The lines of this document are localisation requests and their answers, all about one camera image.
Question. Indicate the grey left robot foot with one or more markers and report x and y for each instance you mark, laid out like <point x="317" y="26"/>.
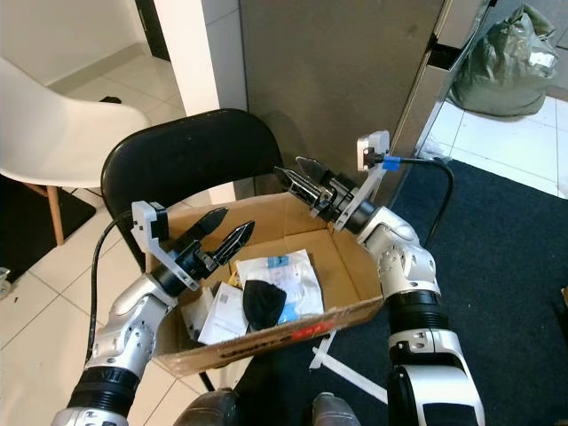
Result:
<point x="204" y="410"/>

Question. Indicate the black folding chair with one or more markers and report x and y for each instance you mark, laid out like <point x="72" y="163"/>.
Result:
<point x="186" y="155"/>

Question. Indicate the white paper envelope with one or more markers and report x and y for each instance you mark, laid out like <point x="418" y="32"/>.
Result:
<point x="220" y="315"/>

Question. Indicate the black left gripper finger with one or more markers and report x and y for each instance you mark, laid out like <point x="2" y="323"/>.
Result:
<point x="235" y="244"/>
<point x="207" y="231"/>

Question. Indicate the white plastic package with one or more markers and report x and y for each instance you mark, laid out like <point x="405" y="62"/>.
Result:
<point x="293" y="271"/>

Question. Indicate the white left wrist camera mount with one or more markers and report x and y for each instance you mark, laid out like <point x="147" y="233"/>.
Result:
<point x="147" y="224"/>

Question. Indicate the grey robot foot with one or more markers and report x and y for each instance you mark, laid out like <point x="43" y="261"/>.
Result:
<point x="204" y="410"/>
<point x="335" y="412"/>

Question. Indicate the black sock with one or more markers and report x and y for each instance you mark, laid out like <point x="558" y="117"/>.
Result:
<point x="264" y="302"/>

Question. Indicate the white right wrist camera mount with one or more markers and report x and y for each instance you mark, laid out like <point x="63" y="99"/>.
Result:
<point x="371" y="151"/>

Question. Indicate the metal door frame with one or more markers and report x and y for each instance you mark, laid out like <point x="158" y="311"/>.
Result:
<point x="430" y="89"/>

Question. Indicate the grey right robot foot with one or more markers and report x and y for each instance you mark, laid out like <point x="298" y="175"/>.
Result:
<point x="335" y="412"/>

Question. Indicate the white plastic chair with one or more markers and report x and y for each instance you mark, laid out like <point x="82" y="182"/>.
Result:
<point x="62" y="133"/>

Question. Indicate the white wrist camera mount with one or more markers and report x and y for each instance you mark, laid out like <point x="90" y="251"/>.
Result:
<point x="371" y="151"/>
<point x="147" y="224"/>

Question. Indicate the green rubbish bag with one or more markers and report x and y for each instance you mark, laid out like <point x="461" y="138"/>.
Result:
<point x="497" y="75"/>

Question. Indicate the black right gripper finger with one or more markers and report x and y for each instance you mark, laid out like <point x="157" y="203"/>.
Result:
<point x="316" y="174"/>
<point x="300" y="188"/>

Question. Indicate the grey door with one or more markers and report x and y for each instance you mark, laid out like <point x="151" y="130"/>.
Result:
<point x="337" y="80"/>

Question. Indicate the small dark floor mat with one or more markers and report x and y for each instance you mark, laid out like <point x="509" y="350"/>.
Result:
<point x="35" y="226"/>

